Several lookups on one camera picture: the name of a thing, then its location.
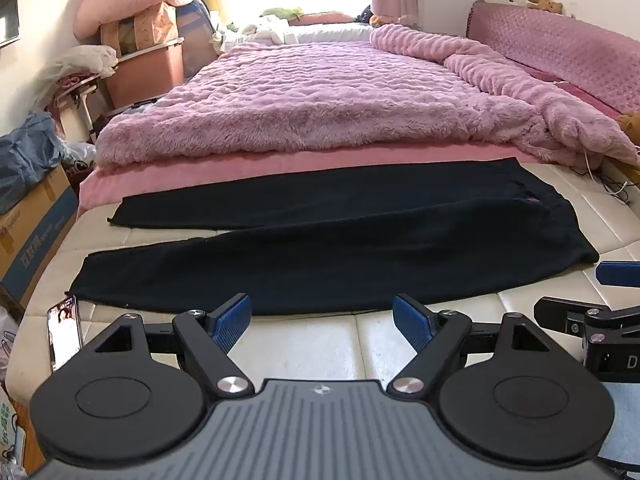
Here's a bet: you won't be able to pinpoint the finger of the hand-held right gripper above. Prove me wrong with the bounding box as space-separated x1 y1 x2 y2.
595 260 640 287
533 296 608 337

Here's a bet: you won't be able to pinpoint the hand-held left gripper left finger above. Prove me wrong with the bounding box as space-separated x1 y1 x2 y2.
82 293 254 397

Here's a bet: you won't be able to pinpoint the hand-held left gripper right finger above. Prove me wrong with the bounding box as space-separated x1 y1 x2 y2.
387 294 562 397

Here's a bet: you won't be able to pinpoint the black pants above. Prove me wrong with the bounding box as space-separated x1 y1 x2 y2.
65 156 601 317

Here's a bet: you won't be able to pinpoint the person's light blue clothing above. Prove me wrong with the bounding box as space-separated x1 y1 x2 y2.
599 382 640 463

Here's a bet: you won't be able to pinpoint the brown plush toy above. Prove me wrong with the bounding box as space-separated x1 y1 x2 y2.
616 112 640 147

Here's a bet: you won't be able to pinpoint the pink bed sheet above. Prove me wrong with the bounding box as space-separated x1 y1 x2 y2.
77 139 548 223

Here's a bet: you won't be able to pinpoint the smartphone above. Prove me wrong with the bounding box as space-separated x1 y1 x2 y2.
46 295 83 373

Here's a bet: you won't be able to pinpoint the cardboard box with blue print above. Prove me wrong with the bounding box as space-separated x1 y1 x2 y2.
0 162 81 306

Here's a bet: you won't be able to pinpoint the white plastic bag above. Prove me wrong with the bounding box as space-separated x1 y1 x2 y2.
0 305 22 387

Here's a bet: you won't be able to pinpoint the pink quilted headboard cover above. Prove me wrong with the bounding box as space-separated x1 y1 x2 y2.
467 0 640 116

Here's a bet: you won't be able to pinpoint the pink fluffy blanket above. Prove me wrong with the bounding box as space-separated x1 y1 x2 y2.
94 25 640 168

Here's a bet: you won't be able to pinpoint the pink storage box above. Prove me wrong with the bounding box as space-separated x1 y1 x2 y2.
102 37 186 111

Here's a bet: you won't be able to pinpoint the blue plastic bag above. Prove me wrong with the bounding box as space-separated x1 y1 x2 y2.
0 112 68 216

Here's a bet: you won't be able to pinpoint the yellow plush toy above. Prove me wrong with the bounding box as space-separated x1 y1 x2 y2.
525 0 566 15

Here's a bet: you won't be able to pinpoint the blue storage bag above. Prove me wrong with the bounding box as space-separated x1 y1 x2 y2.
175 0 221 81

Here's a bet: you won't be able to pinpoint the white clothes heap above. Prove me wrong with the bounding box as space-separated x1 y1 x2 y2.
220 15 301 53

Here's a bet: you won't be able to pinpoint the white cloth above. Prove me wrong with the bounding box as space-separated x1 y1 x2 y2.
42 45 121 96

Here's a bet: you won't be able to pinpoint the floral patterned storage bag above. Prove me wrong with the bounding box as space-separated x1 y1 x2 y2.
100 2 178 56

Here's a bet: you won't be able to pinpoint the green cloth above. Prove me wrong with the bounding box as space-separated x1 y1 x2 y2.
260 6 305 20

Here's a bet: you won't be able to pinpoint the black cable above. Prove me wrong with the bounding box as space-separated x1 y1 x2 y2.
595 165 640 207

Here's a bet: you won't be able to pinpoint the white cable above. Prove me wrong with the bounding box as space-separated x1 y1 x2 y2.
581 146 632 202

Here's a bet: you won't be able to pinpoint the white desk frame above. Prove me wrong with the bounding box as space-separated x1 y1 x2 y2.
54 74 132 147

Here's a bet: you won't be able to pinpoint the wall television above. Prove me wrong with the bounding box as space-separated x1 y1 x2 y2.
0 0 21 50

